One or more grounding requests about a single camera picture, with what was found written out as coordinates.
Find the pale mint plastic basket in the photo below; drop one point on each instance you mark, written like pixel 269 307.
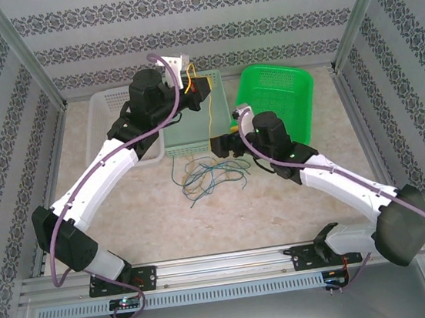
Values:
pixel 218 104

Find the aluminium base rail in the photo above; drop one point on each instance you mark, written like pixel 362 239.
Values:
pixel 218 267

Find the bright green plastic basket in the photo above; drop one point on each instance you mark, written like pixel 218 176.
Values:
pixel 284 80

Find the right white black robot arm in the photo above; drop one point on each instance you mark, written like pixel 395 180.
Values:
pixel 336 190

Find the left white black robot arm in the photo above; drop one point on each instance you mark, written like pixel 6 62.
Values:
pixel 106 179

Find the white plastic basket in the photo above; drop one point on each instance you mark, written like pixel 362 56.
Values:
pixel 101 103

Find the aluminium frame post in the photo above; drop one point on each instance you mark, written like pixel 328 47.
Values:
pixel 362 8
pixel 21 50

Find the aluminium side rail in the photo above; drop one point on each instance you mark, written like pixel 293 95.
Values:
pixel 56 147
pixel 354 110

